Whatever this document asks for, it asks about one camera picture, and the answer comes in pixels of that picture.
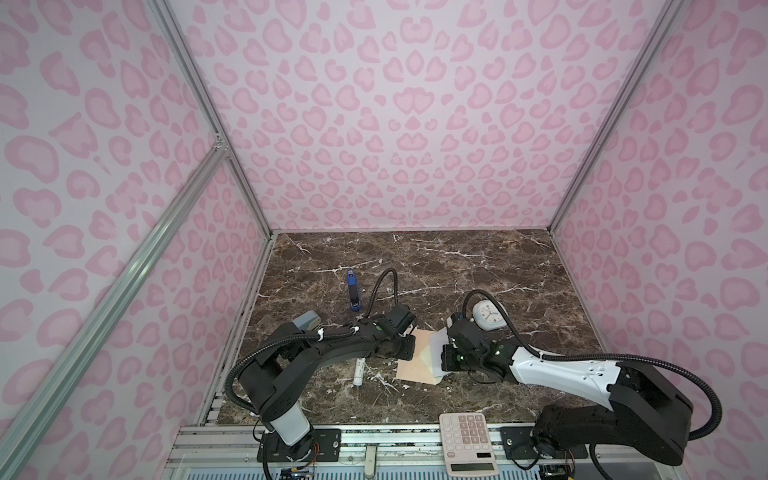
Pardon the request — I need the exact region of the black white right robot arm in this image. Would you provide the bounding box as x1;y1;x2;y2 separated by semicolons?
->
441;314;693;466

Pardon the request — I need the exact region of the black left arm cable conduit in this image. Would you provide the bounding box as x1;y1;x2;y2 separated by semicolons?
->
224;268;400;415

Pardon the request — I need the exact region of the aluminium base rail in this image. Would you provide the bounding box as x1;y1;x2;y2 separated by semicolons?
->
161;424;689;479

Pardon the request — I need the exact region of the pink white calculator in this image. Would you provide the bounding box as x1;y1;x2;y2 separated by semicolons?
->
439;413;500;478

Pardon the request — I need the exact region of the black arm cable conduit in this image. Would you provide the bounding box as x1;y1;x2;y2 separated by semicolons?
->
224;268;400;415
460;289;723;442

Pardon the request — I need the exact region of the white glue stick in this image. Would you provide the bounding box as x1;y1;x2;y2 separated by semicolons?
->
353;358;366;387

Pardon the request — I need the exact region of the peach pink envelope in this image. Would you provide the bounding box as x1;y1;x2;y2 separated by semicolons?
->
395;329;442;385

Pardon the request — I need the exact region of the diagonal aluminium frame bar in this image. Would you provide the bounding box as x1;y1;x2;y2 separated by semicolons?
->
1;145;226;479

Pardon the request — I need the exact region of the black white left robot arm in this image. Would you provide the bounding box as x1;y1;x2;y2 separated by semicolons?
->
224;305;416;451

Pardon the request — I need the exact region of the small white alarm clock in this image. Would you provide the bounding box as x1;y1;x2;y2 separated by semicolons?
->
472;300;507;332

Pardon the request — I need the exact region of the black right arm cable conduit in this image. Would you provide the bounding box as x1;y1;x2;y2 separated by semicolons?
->
460;289;723;442

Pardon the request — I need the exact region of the white clip on rail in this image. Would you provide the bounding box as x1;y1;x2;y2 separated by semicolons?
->
363;444;378;480

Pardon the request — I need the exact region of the white letter paper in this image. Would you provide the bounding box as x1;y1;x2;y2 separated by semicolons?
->
429;343;449;378

